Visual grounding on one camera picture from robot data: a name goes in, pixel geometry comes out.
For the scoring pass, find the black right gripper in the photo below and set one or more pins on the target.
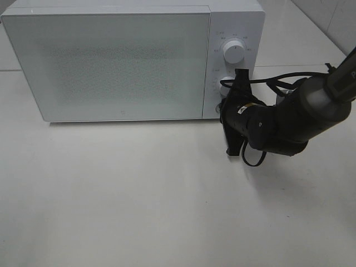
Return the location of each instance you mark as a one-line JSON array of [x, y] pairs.
[[243, 116]]

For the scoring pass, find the round door release button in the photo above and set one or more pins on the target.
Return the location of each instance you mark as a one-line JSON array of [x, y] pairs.
[[218, 108]]

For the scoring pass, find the white timer knob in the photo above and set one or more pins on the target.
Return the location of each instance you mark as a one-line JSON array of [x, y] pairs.
[[223, 89]]

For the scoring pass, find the white microwave door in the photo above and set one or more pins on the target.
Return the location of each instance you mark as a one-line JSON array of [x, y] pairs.
[[113, 67]]

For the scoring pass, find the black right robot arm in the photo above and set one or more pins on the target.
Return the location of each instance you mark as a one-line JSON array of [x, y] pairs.
[[281, 114]]

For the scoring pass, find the upper white power knob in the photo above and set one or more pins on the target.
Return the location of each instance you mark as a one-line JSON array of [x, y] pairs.
[[233, 51]]

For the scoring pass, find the white microwave oven body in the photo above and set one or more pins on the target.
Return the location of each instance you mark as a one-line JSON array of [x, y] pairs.
[[227, 20]]

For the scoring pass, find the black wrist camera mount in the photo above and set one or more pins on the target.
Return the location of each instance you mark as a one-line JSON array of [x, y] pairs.
[[280, 98]]

